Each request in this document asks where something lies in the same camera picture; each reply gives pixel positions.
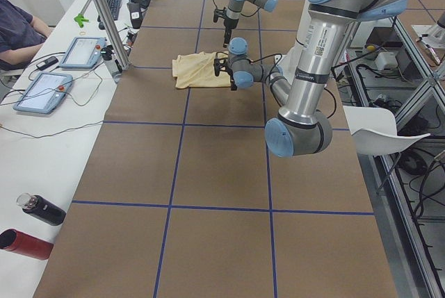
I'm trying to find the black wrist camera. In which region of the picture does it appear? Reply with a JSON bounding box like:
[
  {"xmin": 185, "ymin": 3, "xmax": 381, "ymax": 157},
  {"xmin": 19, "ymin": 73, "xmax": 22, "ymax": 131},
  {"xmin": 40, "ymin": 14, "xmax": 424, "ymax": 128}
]
[
  {"xmin": 213, "ymin": 51, "xmax": 227, "ymax": 76},
  {"xmin": 213, "ymin": 8, "xmax": 227, "ymax": 23}
]

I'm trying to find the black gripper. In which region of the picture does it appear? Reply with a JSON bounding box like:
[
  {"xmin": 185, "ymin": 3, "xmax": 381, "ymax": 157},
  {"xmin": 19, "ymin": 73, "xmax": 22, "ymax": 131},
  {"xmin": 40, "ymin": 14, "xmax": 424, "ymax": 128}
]
[
  {"xmin": 223, "ymin": 17, "xmax": 238, "ymax": 47},
  {"xmin": 226, "ymin": 69, "xmax": 238, "ymax": 91}
]

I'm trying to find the lower blue teach pendant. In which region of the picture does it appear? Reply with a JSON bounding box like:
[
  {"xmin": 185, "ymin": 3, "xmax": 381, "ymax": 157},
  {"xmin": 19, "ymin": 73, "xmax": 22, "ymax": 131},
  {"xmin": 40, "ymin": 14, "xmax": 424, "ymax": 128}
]
[{"xmin": 13, "ymin": 72, "xmax": 74, "ymax": 115}]

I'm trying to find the black phone on table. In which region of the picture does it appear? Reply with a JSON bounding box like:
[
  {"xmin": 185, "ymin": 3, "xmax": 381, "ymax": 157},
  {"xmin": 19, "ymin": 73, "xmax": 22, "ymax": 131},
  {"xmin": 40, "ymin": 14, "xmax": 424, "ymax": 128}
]
[{"xmin": 36, "ymin": 56, "xmax": 59, "ymax": 71}]

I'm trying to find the black computer keyboard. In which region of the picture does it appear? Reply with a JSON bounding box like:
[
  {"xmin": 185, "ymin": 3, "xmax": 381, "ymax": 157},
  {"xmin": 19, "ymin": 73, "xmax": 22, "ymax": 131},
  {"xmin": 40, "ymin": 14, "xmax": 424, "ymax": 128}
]
[{"xmin": 106, "ymin": 0, "xmax": 122, "ymax": 20}]

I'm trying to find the red water bottle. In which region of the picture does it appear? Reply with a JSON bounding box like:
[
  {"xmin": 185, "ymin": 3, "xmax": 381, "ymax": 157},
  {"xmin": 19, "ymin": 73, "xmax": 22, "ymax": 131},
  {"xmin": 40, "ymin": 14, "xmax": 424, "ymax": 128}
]
[{"xmin": 1, "ymin": 229, "xmax": 54, "ymax": 260}]

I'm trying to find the brown paper table cover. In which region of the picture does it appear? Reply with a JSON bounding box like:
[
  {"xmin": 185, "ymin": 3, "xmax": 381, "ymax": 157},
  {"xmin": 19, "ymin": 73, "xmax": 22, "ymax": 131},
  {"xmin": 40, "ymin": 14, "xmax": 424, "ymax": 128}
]
[{"xmin": 35, "ymin": 0, "xmax": 397, "ymax": 297}]

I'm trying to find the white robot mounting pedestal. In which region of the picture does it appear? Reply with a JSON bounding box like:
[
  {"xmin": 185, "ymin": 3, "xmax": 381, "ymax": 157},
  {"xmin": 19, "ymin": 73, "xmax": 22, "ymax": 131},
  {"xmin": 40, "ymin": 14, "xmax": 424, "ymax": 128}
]
[{"xmin": 274, "ymin": 0, "xmax": 348, "ymax": 88}]

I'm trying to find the black water bottle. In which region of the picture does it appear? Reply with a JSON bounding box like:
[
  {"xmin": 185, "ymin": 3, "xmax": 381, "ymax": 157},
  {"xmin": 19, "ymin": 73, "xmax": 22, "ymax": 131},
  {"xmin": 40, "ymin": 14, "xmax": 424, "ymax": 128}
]
[{"xmin": 16, "ymin": 193, "xmax": 66, "ymax": 226}]

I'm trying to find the white plastic chair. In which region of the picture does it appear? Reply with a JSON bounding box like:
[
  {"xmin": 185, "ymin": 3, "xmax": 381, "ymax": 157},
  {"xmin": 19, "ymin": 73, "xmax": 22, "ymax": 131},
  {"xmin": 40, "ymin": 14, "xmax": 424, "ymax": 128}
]
[{"xmin": 343, "ymin": 106, "xmax": 430, "ymax": 156}]

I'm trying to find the green plastic clamp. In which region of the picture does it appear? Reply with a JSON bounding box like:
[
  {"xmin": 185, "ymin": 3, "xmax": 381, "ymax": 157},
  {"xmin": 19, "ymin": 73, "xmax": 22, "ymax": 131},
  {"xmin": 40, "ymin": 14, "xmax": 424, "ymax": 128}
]
[{"xmin": 74, "ymin": 13, "xmax": 90, "ymax": 28}]

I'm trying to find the clear bottle black cap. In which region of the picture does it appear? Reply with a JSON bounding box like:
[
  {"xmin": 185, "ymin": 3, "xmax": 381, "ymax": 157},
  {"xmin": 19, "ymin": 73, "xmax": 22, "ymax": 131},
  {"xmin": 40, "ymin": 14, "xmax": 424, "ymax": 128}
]
[{"xmin": 101, "ymin": 47, "xmax": 122, "ymax": 83}]

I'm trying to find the cream long-sleeve printed shirt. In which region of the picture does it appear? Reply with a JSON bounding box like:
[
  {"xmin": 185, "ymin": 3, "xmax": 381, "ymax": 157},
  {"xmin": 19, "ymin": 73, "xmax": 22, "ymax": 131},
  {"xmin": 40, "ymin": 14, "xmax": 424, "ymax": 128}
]
[{"xmin": 172, "ymin": 52, "xmax": 230, "ymax": 89}]

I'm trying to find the seated person dark shirt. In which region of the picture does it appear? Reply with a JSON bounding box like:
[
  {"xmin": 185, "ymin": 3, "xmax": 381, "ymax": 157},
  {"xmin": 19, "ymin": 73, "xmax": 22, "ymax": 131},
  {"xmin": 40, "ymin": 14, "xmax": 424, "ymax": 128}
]
[{"xmin": 1, "ymin": 0, "xmax": 53, "ymax": 71}]

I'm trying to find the blue teach pendant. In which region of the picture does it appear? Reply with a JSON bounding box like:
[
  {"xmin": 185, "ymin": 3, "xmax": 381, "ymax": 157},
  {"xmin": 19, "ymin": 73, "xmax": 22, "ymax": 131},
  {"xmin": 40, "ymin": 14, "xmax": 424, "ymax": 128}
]
[
  {"xmin": 13, "ymin": 72, "xmax": 74, "ymax": 115},
  {"xmin": 58, "ymin": 37, "xmax": 106, "ymax": 69}
]

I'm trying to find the upper blue teach pendant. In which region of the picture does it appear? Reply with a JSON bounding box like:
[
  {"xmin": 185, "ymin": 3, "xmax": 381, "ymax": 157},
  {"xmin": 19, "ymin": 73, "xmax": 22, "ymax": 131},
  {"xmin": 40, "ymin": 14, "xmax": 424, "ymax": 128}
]
[{"xmin": 58, "ymin": 37, "xmax": 106, "ymax": 69}]

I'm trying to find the aluminium frame post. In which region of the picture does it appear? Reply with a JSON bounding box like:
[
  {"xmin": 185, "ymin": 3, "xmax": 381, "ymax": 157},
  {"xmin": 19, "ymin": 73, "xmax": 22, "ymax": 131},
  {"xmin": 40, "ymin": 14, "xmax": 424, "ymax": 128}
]
[{"xmin": 93, "ymin": 0, "xmax": 130, "ymax": 71}]

